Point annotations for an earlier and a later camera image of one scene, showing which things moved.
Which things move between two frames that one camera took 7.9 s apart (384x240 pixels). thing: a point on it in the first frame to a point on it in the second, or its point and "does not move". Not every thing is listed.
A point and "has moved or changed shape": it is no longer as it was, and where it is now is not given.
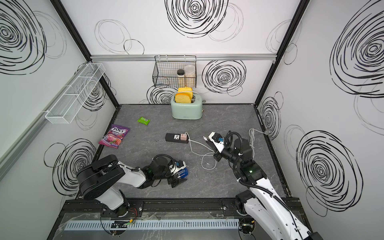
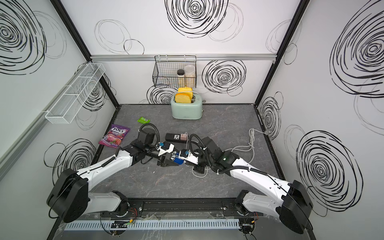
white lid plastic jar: x=190 y=76 does not move
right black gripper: x=217 y=155 to x=197 y=168
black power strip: x=179 y=138 does not move
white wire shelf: x=73 y=97 does not move
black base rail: x=163 y=207 does not move
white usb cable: x=206 y=154 has moved or changed shape
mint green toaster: x=187 y=111 does not move
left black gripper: x=179 y=181 to x=166 y=163
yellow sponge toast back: x=187 y=90 does not move
